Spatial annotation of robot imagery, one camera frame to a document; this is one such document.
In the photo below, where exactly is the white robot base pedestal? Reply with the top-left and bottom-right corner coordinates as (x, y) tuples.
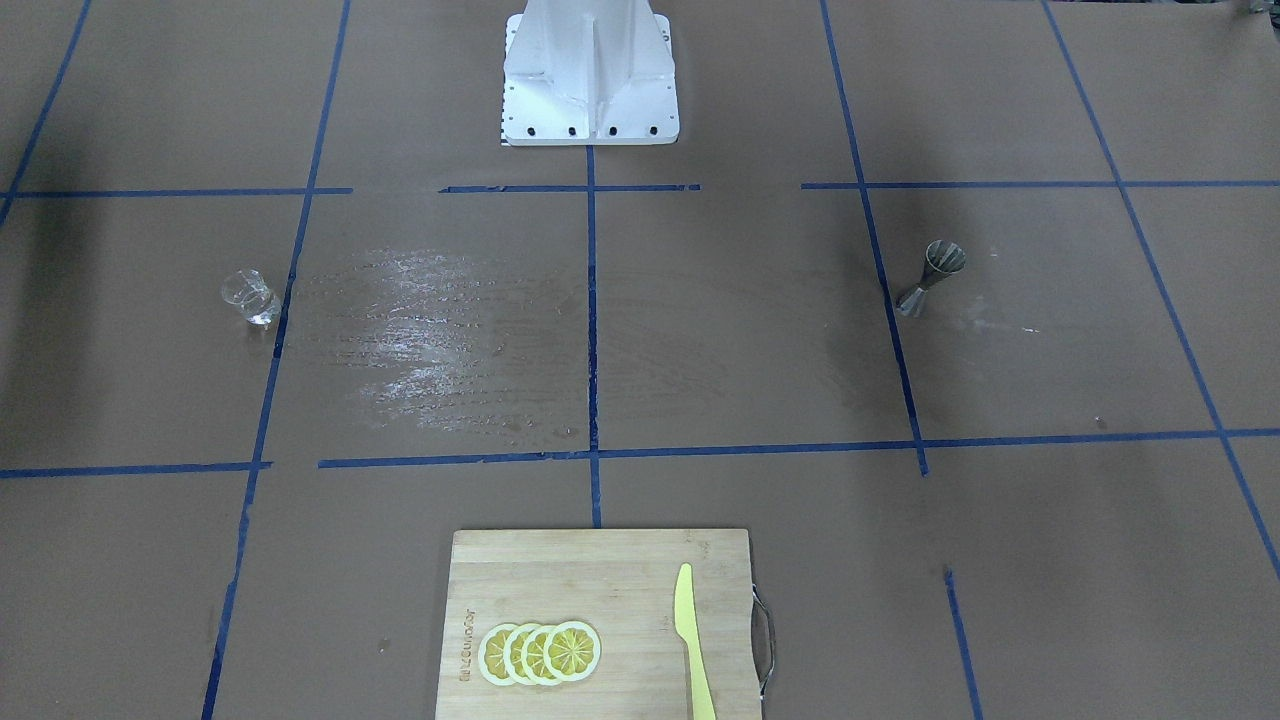
(500, 1), (681, 147)

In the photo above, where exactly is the clear glass cup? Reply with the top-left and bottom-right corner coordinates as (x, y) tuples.
(220, 269), (282, 327)

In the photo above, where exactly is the steel double jigger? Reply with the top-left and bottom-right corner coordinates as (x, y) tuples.
(895, 240), (966, 318)

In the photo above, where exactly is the wooden cutting board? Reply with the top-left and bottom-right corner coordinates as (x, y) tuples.
(435, 529), (763, 719)

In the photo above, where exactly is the yellow plastic knife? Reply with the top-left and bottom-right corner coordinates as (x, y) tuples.
(673, 562), (717, 719)

